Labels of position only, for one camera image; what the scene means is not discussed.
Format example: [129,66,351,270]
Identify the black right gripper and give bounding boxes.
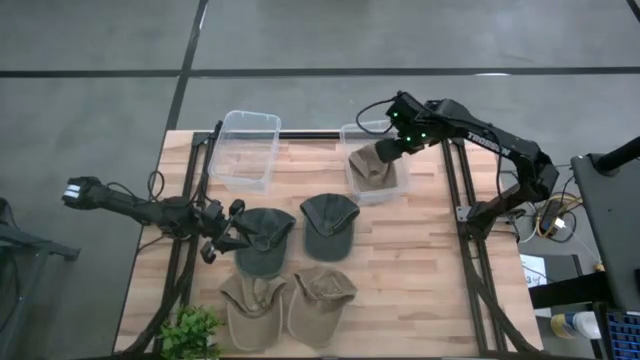
[374,90,442,165]

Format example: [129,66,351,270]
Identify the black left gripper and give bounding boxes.
[199,198,267,265]

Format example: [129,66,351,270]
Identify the tan cap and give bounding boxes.
[218,271,289,353]
[347,143,400,194]
[285,265,359,350]

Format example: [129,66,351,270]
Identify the dark green cap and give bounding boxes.
[234,207,298,280]
[299,192,362,263]

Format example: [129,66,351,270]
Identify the clear plastic bin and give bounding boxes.
[207,109,283,196]
[339,119,412,207]

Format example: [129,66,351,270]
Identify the green artificial plant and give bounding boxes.
[158,304,226,360]

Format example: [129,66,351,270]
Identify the black power strip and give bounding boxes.
[539,198,566,235]

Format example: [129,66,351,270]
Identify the white paper sheet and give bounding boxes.
[518,253,552,290]

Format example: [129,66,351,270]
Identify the black bar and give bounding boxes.
[527,269,617,310]

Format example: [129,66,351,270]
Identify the black pole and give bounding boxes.
[593,135,640,175]

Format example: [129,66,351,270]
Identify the grey metal stand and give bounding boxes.
[570,151,640,312]

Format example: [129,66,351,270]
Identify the white and yellow bottle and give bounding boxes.
[549,310,603,341]

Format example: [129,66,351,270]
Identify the backlit keyboard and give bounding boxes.
[603,310,640,360]

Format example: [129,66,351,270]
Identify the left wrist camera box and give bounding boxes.
[202,199,225,222]

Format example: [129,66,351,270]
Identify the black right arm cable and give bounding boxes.
[355,96,399,137]

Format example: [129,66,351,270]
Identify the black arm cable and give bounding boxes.
[146,169,167,203]
[355,96,399,137]

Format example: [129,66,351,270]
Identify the black aluminium table frame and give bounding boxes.
[118,119,544,360]

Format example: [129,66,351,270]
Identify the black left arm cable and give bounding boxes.
[146,169,167,203]

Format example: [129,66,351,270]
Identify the yellow cable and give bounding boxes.
[535,195,585,240]

